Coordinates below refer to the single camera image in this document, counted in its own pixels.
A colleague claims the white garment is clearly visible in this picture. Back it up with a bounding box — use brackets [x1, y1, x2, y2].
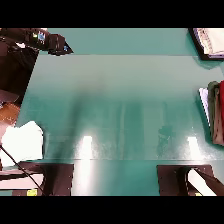
[0, 120, 45, 168]

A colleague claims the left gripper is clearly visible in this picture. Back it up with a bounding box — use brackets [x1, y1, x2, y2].
[47, 33, 74, 57]

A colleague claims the pale lilac garment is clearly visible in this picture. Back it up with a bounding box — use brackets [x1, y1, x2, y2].
[198, 86, 212, 128]

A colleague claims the black cable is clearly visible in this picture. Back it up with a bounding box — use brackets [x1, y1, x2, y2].
[0, 143, 47, 197]

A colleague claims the red garment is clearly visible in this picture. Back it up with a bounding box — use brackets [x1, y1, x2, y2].
[218, 79, 224, 130]

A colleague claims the cream garment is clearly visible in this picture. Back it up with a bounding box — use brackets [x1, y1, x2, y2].
[195, 28, 224, 56]

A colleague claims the brown garment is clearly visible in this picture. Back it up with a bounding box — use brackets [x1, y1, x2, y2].
[212, 87, 224, 147]

